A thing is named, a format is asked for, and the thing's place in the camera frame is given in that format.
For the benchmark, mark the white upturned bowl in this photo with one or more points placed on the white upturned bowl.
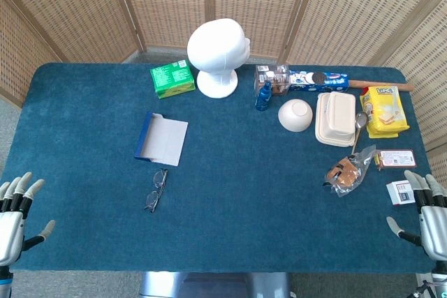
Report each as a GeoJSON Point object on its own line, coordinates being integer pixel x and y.
{"type": "Point", "coordinates": [295, 114]}

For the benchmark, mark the blue table cloth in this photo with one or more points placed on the blue table cloth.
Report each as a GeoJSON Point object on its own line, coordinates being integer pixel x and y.
{"type": "Point", "coordinates": [227, 190]}

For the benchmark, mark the wooden rolling pin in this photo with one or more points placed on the wooden rolling pin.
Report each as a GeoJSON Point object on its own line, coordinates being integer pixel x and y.
{"type": "Point", "coordinates": [384, 85]}

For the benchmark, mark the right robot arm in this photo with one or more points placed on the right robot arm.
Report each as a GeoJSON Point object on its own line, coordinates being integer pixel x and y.
{"type": "Point", "coordinates": [440, 278]}

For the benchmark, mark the rattan folding screen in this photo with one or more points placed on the rattan folding screen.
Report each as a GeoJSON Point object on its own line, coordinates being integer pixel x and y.
{"type": "Point", "coordinates": [70, 5]}

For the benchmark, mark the black eyeglasses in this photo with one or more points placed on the black eyeglasses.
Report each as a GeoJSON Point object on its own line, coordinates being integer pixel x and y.
{"type": "Point", "coordinates": [160, 178]}

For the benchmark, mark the metal spoon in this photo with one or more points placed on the metal spoon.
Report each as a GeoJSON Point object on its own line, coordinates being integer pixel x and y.
{"type": "Point", "coordinates": [361, 120]}

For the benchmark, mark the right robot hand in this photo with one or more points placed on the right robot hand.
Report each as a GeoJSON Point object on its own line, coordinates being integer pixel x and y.
{"type": "Point", "coordinates": [434, 228]}

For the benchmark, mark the beige lidded lunch box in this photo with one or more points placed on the beige lidded lunch box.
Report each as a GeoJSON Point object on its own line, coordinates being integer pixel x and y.
{"type": "Point", "coordinates": [337, 116]}

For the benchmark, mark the blue sandwich cookie box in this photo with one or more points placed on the blue sandwich cookie box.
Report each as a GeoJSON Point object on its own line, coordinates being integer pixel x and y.
{"type": "Point", "coordinates": [328, 81]}

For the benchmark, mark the blue glasses case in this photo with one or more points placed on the blue glasses case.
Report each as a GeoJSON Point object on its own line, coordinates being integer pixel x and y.
{"type": "Point", "coordinates": [166, 139]}

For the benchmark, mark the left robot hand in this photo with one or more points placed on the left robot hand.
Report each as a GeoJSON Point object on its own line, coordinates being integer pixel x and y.
{"type": "Point", "coordinates": [10, 228]}

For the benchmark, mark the small white printed box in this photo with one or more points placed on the small white printed box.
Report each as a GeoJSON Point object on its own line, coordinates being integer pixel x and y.
{"type": "Point", "coordinates": [399, 193]}

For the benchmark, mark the white foam mannequin head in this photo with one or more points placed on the white foam mannequin head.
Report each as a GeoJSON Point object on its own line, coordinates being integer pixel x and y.
{"type": "Point", "coordinates": [216, 50]}

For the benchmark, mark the blue spray bottle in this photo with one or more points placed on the blue spray bottle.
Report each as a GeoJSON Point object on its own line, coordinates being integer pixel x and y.
{"type": "Point", "coordinates": [263, 99]}

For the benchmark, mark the clear plastic cookie box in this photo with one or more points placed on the clear plastic cookie box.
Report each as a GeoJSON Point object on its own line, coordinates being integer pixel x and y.
{"type": "Point", "coordinates": [276, 78]}

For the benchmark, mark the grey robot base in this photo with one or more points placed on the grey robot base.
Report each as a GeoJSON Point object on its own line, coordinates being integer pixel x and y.
{"type": "Point", "coordinates": [213, 285]}

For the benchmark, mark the brown snack packet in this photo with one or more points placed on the brown snack packet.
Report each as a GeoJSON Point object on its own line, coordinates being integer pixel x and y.
{"type": "Point", "coordinates": [398, 159]}

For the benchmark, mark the yellow snack bag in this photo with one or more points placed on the yellow snack bag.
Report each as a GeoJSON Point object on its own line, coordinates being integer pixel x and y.
{"type": "Point", "coordinates": [386, 113]}

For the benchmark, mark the clear bag with bread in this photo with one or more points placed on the clear bag with bread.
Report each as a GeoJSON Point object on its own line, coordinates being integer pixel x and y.
{"type": "Point", "coordinates": [345, 172]}

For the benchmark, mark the green cardboard box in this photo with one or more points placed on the green cardboard box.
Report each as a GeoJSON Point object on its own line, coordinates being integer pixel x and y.
{"type": "Point", "coordinates": [173, 78]}

